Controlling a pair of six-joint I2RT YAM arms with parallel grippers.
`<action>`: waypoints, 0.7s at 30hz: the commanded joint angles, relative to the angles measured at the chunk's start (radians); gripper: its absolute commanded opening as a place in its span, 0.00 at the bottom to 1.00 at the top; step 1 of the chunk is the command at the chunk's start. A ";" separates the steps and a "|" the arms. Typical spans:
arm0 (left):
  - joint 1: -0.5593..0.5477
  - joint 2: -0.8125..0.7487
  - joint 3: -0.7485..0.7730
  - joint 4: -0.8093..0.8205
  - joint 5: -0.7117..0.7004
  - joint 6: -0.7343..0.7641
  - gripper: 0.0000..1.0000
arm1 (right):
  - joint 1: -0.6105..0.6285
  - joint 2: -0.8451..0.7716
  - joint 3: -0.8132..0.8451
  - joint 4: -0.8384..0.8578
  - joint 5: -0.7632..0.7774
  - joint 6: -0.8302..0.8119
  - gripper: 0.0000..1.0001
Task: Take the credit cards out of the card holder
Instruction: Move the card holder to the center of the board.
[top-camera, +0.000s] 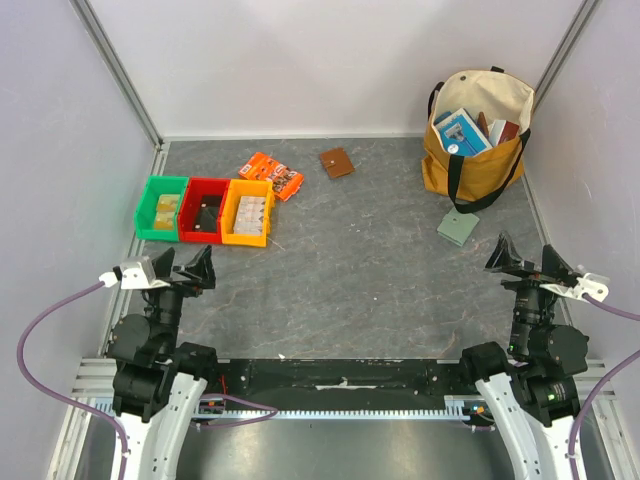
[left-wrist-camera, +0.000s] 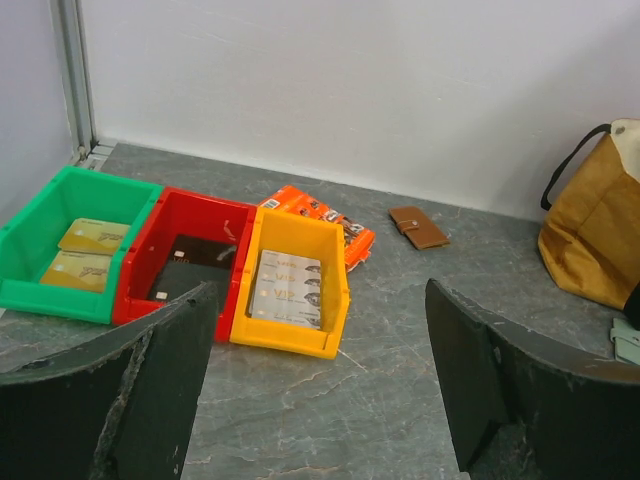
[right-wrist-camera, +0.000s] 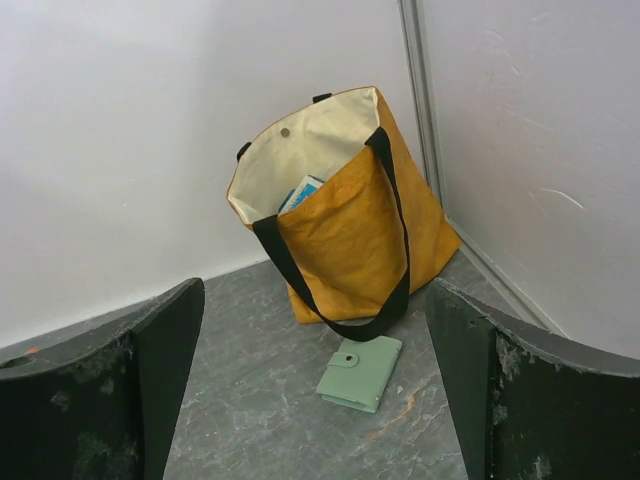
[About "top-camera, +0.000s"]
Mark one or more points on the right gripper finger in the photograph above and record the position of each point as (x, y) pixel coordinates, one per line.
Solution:
(504, 258)
(555, 269)

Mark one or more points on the orange snack package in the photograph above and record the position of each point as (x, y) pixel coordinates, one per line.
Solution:
(285, 182)

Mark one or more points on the red white box in bag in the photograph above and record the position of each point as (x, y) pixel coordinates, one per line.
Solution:
(501, 131)

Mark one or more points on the yellow canvas tote bag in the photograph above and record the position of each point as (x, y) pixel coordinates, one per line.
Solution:
(479, 123)

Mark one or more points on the black item in red bin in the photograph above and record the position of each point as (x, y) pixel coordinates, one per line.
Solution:
(208, 213)

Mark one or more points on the green card holder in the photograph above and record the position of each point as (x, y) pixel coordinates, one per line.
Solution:
(457, 227)

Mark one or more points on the green plastic bin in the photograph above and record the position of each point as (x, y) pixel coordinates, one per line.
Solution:
(145, 212)

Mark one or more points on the brown leather wallet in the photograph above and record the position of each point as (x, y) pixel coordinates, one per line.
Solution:
(336, 163)

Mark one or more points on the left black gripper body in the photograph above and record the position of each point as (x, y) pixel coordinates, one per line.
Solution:
(182, 286)

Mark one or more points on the red plastic bin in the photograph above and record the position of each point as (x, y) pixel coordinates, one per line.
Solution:
(197, 188)

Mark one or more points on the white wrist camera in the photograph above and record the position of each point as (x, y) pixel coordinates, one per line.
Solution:
(136, 273)
(589, 284)

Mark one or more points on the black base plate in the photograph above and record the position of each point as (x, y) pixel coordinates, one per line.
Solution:
(342, 384)

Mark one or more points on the blue razor box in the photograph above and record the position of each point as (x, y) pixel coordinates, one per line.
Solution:
(460, 135)

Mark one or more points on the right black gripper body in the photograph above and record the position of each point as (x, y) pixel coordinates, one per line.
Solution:
(531, 276)

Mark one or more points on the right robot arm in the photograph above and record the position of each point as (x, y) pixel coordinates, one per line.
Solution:
(529, 385)

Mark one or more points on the yellow plastic bin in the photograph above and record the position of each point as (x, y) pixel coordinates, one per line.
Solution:
(237, 189)

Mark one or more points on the white boxes in yellow bin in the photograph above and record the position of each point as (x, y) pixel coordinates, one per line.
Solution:
(249, 217)

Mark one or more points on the aluminium cable duct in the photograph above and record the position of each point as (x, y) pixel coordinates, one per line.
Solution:
(452, 410)

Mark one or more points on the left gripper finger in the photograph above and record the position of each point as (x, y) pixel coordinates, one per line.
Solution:
(163, 264)
(199, 272)

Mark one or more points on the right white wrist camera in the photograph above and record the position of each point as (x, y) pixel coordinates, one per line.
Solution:
(589, 284)

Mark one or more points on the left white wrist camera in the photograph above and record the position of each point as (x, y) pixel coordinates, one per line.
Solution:
(136, 273)

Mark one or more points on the gold cards in green bin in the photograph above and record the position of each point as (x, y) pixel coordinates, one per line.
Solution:
(167, 207)

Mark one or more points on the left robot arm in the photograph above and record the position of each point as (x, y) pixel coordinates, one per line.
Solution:
(158, 381)

